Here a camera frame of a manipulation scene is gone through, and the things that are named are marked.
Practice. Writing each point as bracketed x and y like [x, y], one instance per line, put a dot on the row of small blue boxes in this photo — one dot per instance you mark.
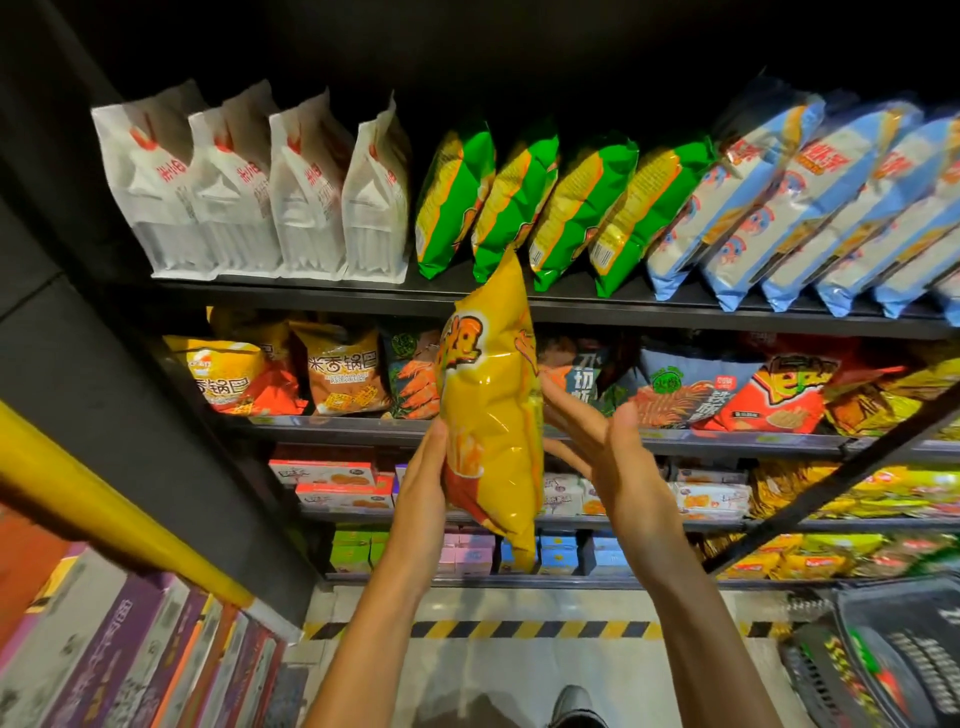
[563, 555]

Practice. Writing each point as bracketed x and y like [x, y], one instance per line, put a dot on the orange puffed snack bag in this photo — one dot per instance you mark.
[896, 693]

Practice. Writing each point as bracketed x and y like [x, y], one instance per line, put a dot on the orange yellow snack bag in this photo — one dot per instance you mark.
[225, 375]

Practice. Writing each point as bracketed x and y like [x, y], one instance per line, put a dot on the green fries snack bag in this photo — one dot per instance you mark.
[453, 195]
[515, 203]
[648, 210]
[860, 657]
[578, 210]

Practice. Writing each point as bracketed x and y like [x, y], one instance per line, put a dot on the person's right forearm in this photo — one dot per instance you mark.
[705, 645]

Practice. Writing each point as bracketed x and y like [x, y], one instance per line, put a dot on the row of plain white bags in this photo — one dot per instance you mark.
[255, 188]

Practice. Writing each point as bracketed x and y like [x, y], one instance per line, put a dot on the row of orange chip bags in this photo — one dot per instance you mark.
[780, 393]

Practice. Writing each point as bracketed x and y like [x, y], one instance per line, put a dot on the person's right hand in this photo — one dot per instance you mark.
[623, 473]

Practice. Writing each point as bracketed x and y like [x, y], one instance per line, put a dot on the black metal shelf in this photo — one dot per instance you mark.
[525, 308]

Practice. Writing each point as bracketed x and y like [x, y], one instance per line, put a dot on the black shopping basket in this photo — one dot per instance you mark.
[885, 668]

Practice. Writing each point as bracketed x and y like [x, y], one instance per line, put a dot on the dark shrimp chip bags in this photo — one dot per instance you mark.
[578, 368]
[683, 393]
[416, 375]

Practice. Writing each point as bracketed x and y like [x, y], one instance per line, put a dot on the person's left forearm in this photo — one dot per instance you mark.
[368, 653]

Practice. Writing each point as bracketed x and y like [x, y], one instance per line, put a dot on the person's left hand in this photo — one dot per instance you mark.
[413, 503]

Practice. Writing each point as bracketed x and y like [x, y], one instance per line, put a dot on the stack of noodle cartons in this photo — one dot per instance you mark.
[120, 660]

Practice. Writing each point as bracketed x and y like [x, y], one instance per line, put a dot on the tan snack bag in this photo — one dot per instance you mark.
[345, 372]

